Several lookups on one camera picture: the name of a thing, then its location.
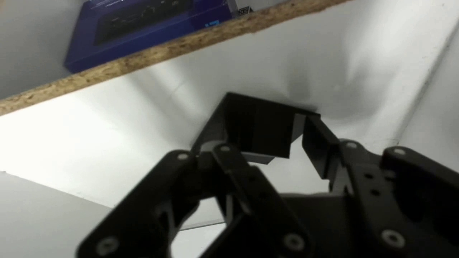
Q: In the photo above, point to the small black object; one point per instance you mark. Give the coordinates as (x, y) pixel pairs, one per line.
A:
(253, 124)

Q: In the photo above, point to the white open shelf cabinet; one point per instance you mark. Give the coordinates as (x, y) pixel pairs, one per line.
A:
(119, 134)

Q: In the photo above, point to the blue box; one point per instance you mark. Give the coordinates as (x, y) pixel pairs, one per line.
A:
(144, 29)

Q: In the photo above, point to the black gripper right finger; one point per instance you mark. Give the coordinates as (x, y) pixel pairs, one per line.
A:
(382, 201)

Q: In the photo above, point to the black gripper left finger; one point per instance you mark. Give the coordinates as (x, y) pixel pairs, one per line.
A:
(144, 210)

